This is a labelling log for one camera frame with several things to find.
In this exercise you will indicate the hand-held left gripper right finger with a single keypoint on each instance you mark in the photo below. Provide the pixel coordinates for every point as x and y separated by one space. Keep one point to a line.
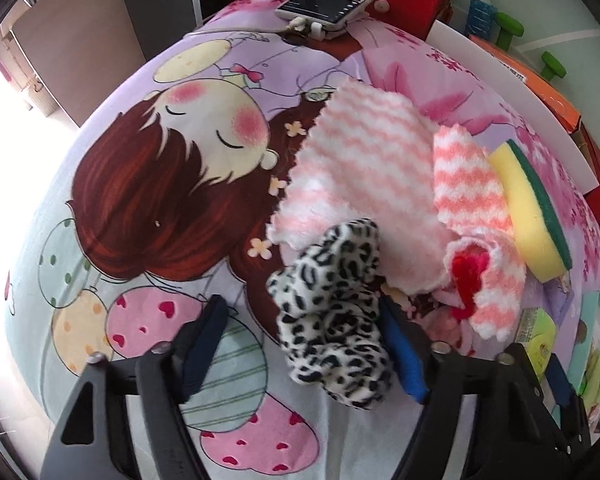
405 355

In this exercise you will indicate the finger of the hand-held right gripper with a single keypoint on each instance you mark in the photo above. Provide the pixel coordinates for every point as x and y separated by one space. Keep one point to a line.
557 380

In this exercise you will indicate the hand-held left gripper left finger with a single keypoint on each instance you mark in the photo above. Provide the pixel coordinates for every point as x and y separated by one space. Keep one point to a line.
200 350

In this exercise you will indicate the light green cloth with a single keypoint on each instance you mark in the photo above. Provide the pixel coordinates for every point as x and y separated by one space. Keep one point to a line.
597 380

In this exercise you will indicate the green tissue packet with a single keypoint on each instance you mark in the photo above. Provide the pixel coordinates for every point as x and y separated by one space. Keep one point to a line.
537 335

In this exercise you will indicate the teal white tray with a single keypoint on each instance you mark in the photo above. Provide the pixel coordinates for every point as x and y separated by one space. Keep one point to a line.
592 320

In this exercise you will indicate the leopard print scrunchie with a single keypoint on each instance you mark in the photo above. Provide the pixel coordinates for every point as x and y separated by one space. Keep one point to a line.
330 320

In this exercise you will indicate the yellow green sponge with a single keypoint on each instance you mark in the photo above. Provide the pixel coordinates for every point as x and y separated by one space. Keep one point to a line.
527 210

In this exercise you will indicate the coral striped cloth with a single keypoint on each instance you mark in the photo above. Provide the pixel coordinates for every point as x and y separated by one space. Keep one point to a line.
470 185

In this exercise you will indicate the pale pink striped cloth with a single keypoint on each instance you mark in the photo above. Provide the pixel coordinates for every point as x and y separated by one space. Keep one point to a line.
365 145

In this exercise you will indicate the white board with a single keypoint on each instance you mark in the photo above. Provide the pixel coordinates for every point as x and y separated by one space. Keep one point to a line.
505 85

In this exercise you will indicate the orange box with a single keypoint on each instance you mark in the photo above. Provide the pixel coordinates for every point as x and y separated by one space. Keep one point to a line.
540 80

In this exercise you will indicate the green dumbbell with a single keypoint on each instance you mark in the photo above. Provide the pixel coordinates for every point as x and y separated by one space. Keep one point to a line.
554 65
510 27

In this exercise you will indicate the dark cabinet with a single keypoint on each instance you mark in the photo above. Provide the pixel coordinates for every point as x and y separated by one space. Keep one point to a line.
80 35

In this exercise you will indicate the white phone holder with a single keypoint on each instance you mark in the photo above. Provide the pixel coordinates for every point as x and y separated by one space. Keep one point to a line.
300 25

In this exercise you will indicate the blue liquid bottle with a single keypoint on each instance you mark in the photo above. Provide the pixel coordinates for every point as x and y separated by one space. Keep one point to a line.
480 10

